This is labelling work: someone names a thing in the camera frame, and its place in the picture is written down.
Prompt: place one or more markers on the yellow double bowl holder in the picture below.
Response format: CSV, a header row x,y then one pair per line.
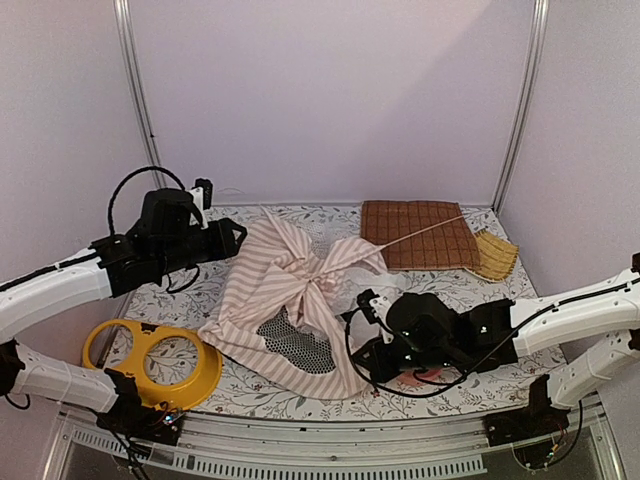
x,y
170,365

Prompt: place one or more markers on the brown woven mat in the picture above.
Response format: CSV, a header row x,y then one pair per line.
x,y
452,246

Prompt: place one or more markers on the left aluminium frame post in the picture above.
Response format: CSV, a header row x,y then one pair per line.
x,y
124,25

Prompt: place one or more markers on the aluminium front rail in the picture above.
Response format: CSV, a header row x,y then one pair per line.
x,y
230,447

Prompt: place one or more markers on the white tent pole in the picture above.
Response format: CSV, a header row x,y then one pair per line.
x,y
419,232

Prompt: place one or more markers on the pink pet bowl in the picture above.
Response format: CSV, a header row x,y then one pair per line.
x,y
419,378

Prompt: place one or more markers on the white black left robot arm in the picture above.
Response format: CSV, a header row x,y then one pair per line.
x,y
95,273

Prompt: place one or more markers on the aluminium frame post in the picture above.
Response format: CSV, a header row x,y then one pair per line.
x,y
533,57
124,25

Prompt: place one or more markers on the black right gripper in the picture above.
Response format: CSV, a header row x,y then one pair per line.
x,y
376,364

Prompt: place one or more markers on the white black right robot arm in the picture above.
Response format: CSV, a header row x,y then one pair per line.
x,y
502,332

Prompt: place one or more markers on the pink striped pet tent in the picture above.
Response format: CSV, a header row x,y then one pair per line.
x,y
279,311

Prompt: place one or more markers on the right aluminium frame post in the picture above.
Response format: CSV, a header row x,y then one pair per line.
x,y
533,57

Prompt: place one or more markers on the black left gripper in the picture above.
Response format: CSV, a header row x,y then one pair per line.
x,y
224,243

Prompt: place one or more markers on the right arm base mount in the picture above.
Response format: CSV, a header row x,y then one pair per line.
x,y
537,418

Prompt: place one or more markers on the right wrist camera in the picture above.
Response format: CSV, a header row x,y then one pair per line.
x,y
373,306

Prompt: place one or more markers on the yellow bamboo mat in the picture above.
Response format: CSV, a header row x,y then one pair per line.
x,y
497,257

